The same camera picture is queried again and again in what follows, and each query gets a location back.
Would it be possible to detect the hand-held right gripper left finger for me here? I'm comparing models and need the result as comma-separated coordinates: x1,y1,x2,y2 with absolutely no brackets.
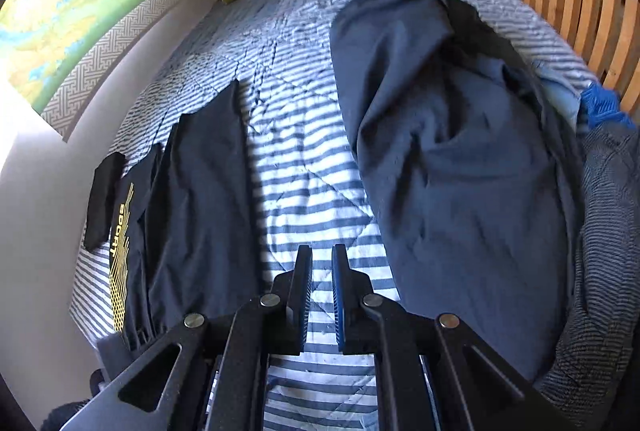
65,245,315,431

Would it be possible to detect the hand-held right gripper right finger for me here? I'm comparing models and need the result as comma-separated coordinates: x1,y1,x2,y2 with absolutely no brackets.
331,243,576,431

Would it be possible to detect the black garment with yellow print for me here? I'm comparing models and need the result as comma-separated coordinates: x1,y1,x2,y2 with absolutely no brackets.
107,78,251,352

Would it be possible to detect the bed with blue striped quilt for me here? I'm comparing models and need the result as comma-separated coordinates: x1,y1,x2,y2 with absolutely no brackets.
70,0,608,431

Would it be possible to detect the navy blue garment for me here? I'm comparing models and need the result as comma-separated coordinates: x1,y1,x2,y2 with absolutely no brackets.
330,0,586,382

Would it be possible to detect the grey knitted garment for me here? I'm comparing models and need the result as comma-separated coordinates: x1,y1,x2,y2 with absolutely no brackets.
535,121,640,431

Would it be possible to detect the bright blue cloth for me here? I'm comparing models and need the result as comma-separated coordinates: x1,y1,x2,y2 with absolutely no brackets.
580,84,638,129

